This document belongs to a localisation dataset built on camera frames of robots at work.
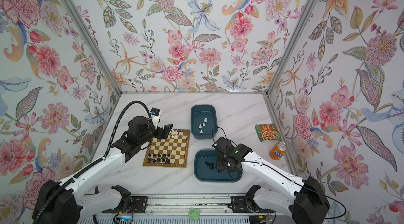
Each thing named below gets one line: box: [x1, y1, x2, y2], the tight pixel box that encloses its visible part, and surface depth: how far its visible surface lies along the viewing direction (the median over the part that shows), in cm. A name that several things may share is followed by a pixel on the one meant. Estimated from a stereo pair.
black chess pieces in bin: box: [204, 160, 222, 174], surface depth 87 cm
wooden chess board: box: [142, 128, 191, 168], surface depth 91 cm
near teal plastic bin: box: [194, 149, 244, 182], surface depth 86 cm
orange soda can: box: [269, 140, 288, 161], surface depth 83 cm
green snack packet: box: [255, 123, 282, 142], surface depth 100 cm
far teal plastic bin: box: [190, 104, 219, 140], surface depth 103 cm
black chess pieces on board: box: [147, 153, 171, 164], surface depth 88 cm
